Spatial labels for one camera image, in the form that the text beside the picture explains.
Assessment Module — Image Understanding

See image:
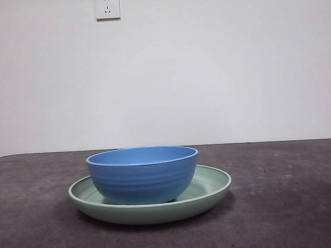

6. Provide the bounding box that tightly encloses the green round plate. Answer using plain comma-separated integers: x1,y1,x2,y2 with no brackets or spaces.
67,162,235,229

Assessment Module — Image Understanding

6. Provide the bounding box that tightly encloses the blue ribbed bowl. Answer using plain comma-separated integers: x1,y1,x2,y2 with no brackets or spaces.
85,143,201,208

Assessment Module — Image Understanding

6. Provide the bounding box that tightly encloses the white wall socket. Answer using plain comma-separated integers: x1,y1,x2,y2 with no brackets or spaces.
95,0,121,22

